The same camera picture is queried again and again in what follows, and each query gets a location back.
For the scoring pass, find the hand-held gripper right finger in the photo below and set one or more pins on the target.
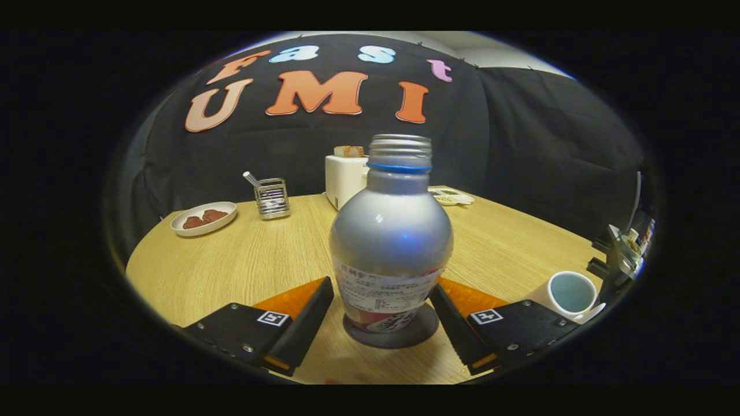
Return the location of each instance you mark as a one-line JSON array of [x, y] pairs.
[[457, 326]]

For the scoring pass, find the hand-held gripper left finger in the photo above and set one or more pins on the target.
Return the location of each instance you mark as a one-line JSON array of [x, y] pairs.
[[306, 323]]

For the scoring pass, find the dark round coaster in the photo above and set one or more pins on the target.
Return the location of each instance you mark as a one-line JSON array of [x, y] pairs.
[[425, 332]]

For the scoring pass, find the white cup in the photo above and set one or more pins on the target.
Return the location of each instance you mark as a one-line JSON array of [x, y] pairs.
[[546, 297]]

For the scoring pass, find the silver juice bottle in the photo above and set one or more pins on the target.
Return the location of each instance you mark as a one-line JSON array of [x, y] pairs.
[[390, 237]]

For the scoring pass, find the wooden table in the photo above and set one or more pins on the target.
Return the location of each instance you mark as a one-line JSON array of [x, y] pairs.
[[231, 266]]

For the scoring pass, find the small white divided tray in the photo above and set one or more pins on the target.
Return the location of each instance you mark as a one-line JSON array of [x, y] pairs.
[[457, 198]]

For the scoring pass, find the white plate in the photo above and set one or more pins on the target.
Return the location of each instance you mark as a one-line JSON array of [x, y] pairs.
[[225, 209]]

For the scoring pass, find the reddish brown snack piece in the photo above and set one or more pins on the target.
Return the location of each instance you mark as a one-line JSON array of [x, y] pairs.
[[192, 222], [214, 216]]

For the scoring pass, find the white toaster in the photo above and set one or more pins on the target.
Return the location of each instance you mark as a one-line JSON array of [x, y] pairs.
[[344, 179]]

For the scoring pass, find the black clamp block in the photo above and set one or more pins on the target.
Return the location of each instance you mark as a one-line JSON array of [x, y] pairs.
[[596, 267]]

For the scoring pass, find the brown bread slice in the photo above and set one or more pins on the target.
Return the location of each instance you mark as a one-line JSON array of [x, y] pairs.
[[349, 151]]

